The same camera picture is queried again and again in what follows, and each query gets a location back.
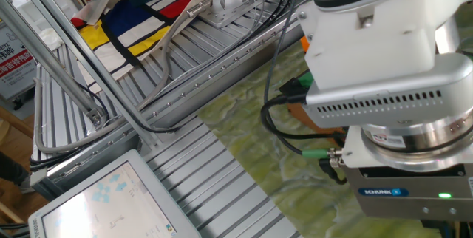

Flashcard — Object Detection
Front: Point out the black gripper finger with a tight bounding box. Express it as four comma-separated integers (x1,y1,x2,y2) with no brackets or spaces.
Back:
441,220,457,238
420,218,444,232

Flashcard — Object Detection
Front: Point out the silver Schunk gripper body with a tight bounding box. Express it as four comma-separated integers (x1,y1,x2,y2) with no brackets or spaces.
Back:
340,125,473,222

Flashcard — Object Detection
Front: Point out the green marble slab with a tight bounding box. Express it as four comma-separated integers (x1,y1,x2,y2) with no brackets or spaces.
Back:
197,7,473,238

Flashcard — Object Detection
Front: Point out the silver robot mounting plate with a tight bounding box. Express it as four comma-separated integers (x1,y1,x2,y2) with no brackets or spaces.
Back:
197,0,282,29

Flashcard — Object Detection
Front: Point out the white teach pendant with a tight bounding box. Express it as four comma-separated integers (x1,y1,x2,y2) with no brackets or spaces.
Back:
27,149,203,238

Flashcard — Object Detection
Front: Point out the colour block cloth bag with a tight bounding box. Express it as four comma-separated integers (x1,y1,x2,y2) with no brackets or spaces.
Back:
69,0,212,82

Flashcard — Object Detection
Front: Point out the person in dark clothes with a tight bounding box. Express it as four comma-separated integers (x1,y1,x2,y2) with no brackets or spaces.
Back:
0,151,31,188

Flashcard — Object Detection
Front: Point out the white sign red text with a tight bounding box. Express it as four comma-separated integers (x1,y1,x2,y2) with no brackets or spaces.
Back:
0,18,38,101

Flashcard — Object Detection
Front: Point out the black cable bundle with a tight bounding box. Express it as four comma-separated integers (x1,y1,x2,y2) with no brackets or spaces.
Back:
29,0,350,186

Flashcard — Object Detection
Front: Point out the grey aluminium rail beam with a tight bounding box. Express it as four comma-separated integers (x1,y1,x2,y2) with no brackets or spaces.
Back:
29,0,315,200

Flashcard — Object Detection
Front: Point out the grey flexible hose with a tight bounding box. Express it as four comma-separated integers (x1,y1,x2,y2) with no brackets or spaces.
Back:
33,0,214,154

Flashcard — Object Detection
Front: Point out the aluminium frame brace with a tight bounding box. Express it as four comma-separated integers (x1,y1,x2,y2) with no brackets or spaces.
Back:
0,0,110,128

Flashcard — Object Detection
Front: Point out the aluminium frame post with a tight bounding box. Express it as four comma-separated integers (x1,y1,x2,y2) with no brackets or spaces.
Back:
5,0,166,152

